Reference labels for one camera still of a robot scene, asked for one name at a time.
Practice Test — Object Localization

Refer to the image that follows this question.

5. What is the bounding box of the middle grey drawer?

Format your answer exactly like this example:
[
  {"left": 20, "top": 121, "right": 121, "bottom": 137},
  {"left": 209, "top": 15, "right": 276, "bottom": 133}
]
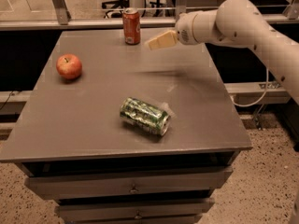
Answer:
[{"left": 56, "top": 198, "right": 214, "bottom": 222}]

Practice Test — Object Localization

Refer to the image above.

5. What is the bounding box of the white cable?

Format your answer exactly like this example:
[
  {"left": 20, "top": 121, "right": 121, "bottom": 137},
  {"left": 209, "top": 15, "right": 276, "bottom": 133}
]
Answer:
[{"left": 232, "top": 67, "right": 270, "bottom": 108}]

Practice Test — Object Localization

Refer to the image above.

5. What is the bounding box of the grey metal rail frame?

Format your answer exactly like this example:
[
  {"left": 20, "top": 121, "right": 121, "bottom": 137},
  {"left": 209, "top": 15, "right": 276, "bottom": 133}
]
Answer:
[{"left": 0, "top": 0, "right": 299, "bottom": 31}]

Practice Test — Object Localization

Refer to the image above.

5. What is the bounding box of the red coke can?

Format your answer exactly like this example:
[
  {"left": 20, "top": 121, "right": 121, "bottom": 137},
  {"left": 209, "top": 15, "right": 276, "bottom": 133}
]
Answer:
[{"left": 122, "top": 7, "right": 141, "bottom": 45}]

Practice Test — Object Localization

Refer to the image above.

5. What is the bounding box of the green soda can lying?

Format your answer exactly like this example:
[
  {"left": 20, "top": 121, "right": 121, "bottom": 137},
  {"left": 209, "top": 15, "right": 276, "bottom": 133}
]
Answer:
[{"left": 120, "top": 97, "right": 171, "bottom": 136}]

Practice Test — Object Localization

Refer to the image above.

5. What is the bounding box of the grey drawer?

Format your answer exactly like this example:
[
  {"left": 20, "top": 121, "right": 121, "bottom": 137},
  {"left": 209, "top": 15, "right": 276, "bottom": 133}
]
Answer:
[
  {"left": 25, "top": 166, "right": 233, "bottom": 200},
  {"left": 56, "top": 198, "right": 214, "bottom": 222}
]

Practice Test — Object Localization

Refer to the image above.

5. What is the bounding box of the grey drawer cabinet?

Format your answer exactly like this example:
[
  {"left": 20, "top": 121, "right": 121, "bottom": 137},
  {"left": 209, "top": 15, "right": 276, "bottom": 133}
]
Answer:
[{"left": 0, "top": 30, "right": 250, "bottom": 224}]

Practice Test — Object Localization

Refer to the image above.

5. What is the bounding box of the top grey drawer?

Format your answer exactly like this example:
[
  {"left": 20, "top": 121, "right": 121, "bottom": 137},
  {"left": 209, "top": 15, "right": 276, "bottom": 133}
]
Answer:
[{"left": 25, "top": 166, "right": 233, "bottom": 200}]

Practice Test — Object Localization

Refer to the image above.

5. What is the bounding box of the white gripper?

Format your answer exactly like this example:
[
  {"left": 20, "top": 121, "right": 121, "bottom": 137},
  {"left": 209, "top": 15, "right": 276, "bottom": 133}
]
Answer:
[{"left": 146, "top": 12, "right": 199, "bottom": 50}]

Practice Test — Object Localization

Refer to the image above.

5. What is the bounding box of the red apple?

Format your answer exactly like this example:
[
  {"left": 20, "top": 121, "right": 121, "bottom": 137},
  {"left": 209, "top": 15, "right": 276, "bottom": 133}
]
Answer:
[{"left": 56, "top": 54, "right": 82, "bottom": 80}]

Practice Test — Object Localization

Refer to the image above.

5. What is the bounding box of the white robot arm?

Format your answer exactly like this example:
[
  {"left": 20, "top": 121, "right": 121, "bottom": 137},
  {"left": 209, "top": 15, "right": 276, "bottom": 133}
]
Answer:
[{"left": 148, "top": 0, "right": 299, "bottom": 224}]

